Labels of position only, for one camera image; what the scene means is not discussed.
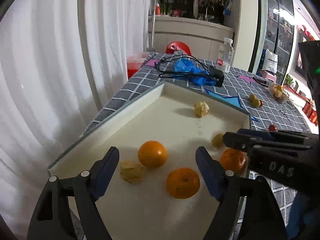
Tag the potted green plant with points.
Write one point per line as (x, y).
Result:
(289, 80)

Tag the white rectangular tray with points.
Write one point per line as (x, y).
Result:
(162, 122)

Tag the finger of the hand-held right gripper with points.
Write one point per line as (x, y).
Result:
(260, 133)
(250, 143)

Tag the clear plastic water bottle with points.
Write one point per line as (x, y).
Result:
(225, 57)

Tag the red plastic container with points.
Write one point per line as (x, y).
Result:
(133, 66)

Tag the yellow physalis berry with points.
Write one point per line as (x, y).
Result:
(217, 140)

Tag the orange mandarin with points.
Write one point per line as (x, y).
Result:
(183, 183)
(152, 154)
(232, 160)

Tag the grey checked star tablecloth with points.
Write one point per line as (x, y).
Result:
(270, 110)

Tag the blue disposable gloves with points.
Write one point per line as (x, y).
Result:
(185, 66)

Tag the stack of red gift boxes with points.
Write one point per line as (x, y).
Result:
(308, 110)

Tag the glass door cabinet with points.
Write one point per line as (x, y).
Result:
(277, 17)

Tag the white kitchen counter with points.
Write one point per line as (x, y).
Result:
(195, 30)

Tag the person's right forearm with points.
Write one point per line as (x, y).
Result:
(303, 212)

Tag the small yellow-green fruit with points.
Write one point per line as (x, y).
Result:
(256, 102)
(252, 97)

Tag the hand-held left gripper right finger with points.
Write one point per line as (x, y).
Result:
(208, 177)

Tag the mop pole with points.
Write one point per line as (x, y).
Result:
(153, 17)

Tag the clear glass bowl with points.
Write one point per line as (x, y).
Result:
(281, 97)

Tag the black power adapter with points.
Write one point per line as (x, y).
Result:
(217, 76)

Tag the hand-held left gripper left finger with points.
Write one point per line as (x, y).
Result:
(105, 177)

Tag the white shopping bag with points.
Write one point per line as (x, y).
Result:
(270, 61)

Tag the white curtain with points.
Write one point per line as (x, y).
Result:
(50, 80)

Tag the pink plastic stool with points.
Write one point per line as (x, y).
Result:
(267, 75)

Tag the red plastic stool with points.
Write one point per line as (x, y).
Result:
(177, 47)

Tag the red bottle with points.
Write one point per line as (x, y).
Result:
(157, 8)

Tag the dark phone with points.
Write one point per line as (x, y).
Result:
(260, 80)

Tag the husked physalis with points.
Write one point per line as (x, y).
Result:
(202, 108)
(276, 93)
(131, 172)

